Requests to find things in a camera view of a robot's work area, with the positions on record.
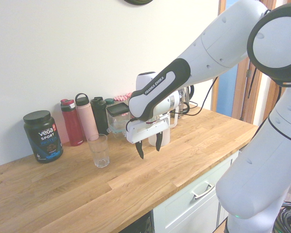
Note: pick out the translucent pitcher with blue lid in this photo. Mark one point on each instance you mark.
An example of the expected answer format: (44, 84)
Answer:
(166, 138)

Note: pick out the jar with red gingham lid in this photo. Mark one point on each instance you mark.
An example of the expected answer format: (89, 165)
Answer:
(129, 94)
(120, 98)

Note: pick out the clear faceted drinking glass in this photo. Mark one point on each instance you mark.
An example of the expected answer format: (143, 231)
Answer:
(100, 155)

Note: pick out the black dishwasher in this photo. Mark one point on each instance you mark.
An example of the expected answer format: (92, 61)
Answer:
(143, 225)

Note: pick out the red water bottle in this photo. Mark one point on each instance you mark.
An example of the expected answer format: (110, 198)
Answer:
(72, 126)

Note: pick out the wooden door frame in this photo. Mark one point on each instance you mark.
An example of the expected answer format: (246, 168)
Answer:
(240, 102)

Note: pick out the white cabinet drawer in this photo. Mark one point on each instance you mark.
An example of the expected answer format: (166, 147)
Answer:
(184, 213)

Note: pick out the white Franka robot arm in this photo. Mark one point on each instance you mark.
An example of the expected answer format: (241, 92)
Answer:
(220, 48)

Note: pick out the metal door hinge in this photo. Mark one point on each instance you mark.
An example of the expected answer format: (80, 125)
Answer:
(248, 73)

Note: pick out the jar with green lid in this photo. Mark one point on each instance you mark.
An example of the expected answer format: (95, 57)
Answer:
(109, 101)

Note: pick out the pink water bottle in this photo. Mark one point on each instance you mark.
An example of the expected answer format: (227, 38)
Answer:
(87, 119)

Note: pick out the black Vega protein tub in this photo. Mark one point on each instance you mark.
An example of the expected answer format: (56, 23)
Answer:
(43, 136)

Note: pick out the dark green shaker bottle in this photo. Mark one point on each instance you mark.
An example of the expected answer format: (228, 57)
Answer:
(99, 114)

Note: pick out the clear container with black lid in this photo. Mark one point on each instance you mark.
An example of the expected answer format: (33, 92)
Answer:
(117, 109)

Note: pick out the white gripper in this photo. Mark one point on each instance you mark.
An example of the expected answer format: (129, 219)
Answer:
(145, 132)

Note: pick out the round black wall clock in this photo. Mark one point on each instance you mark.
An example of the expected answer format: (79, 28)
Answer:
(138, 2)

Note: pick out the steel electric kettle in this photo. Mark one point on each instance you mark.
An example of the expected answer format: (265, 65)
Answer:
(192, 93)

